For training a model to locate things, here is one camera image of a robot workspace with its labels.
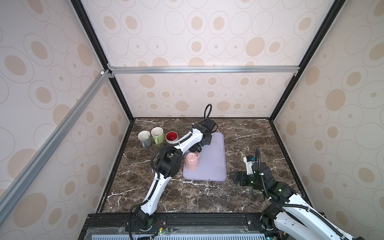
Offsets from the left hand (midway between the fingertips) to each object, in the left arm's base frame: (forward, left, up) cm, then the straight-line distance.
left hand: (208, 137), depth 99 cm
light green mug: (0, +33, +3) cm, 33 cm away
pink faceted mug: (-19, +11, +3) cm, 22 cm away
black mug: (-6, +9, -3) cm, 11 cm away
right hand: (-26, -13, +4) cm, 30 cm away
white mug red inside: (0, +25, 0) cm, 25 cm away
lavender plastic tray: (-18, -1, -5) cm, 19 cm away
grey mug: (-1, +42, +1) cm, 42 cm away
